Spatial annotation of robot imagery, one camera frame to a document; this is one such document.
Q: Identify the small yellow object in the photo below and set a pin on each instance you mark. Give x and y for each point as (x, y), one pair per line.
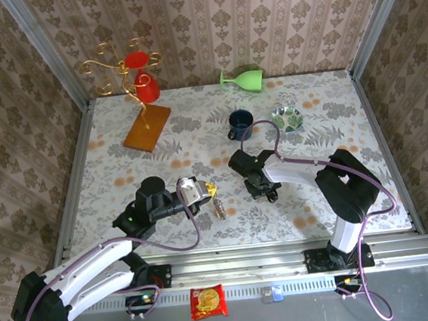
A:
(220, 209)

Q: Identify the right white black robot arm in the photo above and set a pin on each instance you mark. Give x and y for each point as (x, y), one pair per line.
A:
(294, 169)

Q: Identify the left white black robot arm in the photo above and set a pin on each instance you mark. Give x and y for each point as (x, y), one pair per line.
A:
(95, 263)

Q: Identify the dark blue mug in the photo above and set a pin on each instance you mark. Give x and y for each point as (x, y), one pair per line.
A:
(238, 119)

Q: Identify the leaf pattern bowl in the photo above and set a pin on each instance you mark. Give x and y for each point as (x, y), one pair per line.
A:
(289, 117)

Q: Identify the green wine glass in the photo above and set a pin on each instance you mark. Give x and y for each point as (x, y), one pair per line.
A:
(250, 81)

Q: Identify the red wine glass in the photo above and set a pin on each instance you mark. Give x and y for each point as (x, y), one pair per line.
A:
(147, 91)

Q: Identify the perforated metal strip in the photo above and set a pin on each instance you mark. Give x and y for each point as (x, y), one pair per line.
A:
(242, 291)

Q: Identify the red snack packet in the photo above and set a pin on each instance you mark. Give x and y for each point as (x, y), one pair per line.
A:
(208, 301)

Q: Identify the small black controller board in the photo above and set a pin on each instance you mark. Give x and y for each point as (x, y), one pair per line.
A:
(136, 300)
(341, 281)

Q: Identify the small blue grey clip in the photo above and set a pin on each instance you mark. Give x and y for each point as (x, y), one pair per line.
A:
(272, 294)

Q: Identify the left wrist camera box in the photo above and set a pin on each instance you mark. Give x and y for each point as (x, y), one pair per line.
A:
(190, 193)

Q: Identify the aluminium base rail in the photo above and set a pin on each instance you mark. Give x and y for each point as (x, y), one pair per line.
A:
(239, 266)

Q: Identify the aluminium table side rail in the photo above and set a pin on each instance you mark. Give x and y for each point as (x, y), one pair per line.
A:
(387, 151)
(74, 181)

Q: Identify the aluminium frame post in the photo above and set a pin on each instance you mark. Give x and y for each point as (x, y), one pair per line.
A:
(376, 19)
(47, 51)

